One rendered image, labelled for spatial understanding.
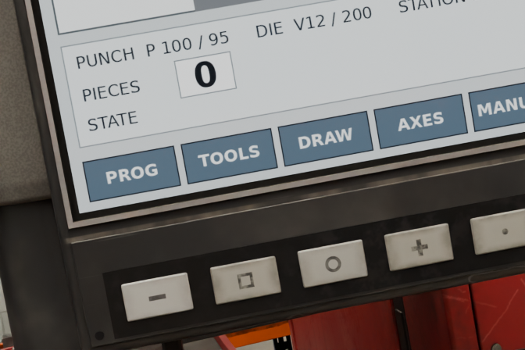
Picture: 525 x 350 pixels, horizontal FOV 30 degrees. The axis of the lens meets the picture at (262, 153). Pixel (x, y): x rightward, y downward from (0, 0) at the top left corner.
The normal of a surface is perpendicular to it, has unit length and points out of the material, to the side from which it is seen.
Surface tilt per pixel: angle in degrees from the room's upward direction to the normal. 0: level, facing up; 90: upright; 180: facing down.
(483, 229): 90
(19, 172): 90
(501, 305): 90
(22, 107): 90
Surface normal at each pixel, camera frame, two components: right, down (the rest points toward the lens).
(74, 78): 0.07, 0.06
